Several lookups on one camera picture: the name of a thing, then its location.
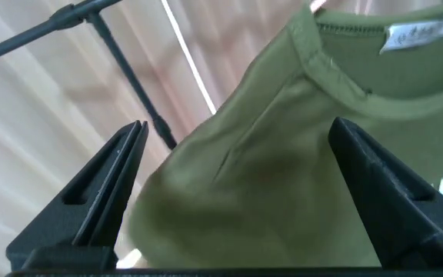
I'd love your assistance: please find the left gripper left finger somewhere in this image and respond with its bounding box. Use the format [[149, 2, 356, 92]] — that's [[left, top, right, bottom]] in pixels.
[[5, 119, 150, 272]]

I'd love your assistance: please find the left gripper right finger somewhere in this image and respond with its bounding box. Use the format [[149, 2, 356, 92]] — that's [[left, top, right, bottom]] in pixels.
[[328, 116, 443, 270]]

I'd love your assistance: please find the black clothes rack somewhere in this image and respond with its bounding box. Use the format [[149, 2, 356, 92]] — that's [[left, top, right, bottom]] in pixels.
[[0, 0, 178, 151]]

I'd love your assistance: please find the green long-sleeved shirt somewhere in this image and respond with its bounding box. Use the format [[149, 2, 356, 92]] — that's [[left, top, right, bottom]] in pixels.
[[128, 0, 443, 269]]

